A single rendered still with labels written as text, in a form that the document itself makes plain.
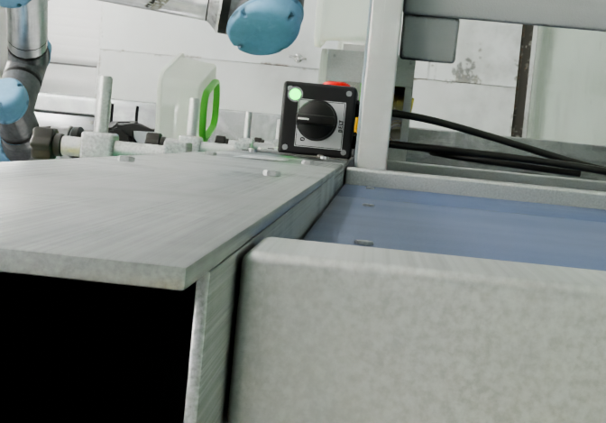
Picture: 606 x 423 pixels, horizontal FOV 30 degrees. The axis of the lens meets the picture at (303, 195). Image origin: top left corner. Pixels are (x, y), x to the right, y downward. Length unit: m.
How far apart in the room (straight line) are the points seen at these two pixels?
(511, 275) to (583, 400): 0.03
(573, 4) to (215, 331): 1.03
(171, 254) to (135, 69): 5.52
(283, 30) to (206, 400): 1.62
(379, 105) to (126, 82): 4.56
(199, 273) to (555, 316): 0.09
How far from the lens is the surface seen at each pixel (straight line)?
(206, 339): 0.21
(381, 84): 1.19
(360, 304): 0.24
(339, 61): 2.02
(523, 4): 1.22
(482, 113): 5.60
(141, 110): 2.88
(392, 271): 0.24
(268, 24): 1.81
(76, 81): 6.26
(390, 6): 1.18
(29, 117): 2.18
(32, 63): 2.23
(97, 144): 0.94
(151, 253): 0.19
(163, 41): 5.69
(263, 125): 2.84
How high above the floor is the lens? 0.73
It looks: 3 degrees up
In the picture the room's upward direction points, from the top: 84 degrees counter-clockwise
